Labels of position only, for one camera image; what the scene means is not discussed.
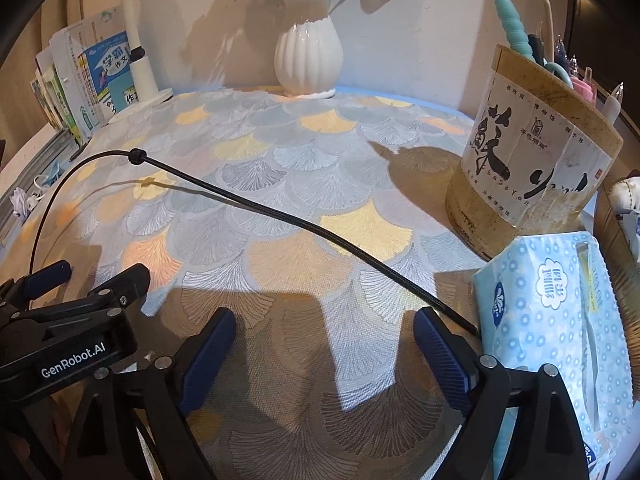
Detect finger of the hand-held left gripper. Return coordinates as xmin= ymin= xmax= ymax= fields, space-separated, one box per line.
xmin=10 ymin=262 xmax=151 ymax=322
xmin=0 ymin=260 xmax=72 ymax=311

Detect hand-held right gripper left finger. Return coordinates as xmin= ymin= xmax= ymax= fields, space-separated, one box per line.
xmin=62 ymin=308 xmax=238 ymax=480

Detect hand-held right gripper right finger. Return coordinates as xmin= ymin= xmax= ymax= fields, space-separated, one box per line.
xmin=412 ymin=307 xmax=591 ymax=480

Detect ribbed glass plate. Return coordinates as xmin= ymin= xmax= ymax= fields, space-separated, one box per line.
xmin=592 ymin=175 xmax=640 ymax=356

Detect white crumpled paper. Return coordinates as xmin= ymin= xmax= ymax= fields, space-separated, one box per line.
xmin=10 ymin=187 xmax=33 ymax=218

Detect blue flowered tissue pack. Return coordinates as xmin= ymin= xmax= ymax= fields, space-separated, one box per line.
xmin=472 ymin=231 xmax=636 ymax=480

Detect row of thin books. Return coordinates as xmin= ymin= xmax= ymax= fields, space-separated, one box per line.
xmin=30 ymin=7 xmax=126 ymax=148

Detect bamboo pen holder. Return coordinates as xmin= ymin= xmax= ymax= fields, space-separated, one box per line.
xmin=445 ymin=42 xmax=625 ymax=263

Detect patterned tablecloth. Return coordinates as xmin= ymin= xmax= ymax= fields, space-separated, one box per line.
xmin=0 ymin=87 xmax=596 ymax=480

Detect blue cover workbook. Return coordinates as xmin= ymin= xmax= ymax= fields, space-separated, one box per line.
xmin=80 ymin=30 xmax=138 ymax=128

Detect white ribbed vase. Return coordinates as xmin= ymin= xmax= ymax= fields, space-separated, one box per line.
xmin=274 ymin=15 xmax=345 ymax=101

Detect white pen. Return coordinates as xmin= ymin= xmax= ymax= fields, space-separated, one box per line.
xmin=602 ymin=82 xmax=626 ymax=126

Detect pink pen holder item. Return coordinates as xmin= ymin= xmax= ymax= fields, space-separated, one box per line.
xmin=572 ymin=67 xmax=598 ymax=106

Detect black pen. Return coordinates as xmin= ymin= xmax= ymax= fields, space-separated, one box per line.
xmin=527 ymin=35 xmax=548 ymax=66

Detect teal spiral pen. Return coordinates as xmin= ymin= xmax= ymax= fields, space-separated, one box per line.
xmin=490 ymin=0 xmax=535 ymax=58

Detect beige wooden stick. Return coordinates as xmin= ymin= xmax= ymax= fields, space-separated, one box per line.
xmin=539 ymin=0 xmax=558 ymax=63

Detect black cable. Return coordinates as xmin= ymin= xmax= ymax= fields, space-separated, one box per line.
xmin=27 ymin=147 xmax=483 ymax=336

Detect green handled scissors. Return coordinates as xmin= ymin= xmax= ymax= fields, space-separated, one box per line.
xmin=545 ymin=59 xmax=573 ymax=86

